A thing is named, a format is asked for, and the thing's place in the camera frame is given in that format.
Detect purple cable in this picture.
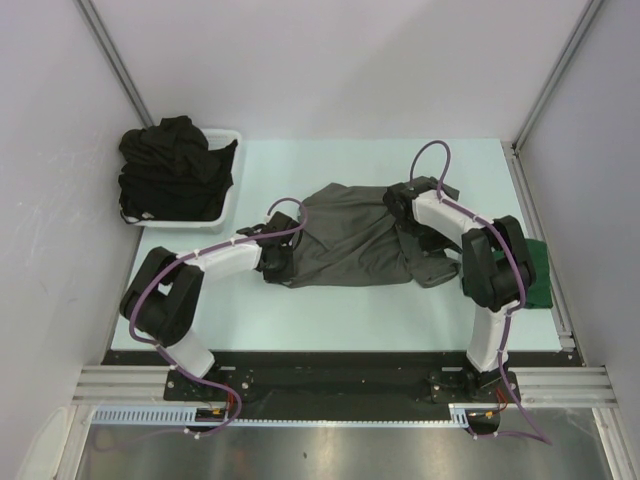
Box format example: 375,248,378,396
408,140,554,447
92,197,309,454

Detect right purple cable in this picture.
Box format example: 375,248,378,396
408,140,554,447

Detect green folded t shirt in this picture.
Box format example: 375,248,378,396
462,238,553,312

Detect white plastic basket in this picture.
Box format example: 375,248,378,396
121,128,247,233

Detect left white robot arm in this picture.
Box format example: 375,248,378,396
119,212,303,400

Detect black t shirts pile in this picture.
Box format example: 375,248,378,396
118,115,239,222

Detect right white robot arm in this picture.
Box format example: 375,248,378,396
383,176,536,401

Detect grey t shirt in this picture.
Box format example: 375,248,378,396
288,183,461,288

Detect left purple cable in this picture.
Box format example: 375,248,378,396
92,197,309,454

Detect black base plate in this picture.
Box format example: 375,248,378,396
102,350,583,422

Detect aluminium frame rail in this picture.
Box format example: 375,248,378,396
72,366,618,408

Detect light blue cable duct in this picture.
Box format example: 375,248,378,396
92,405,469,428

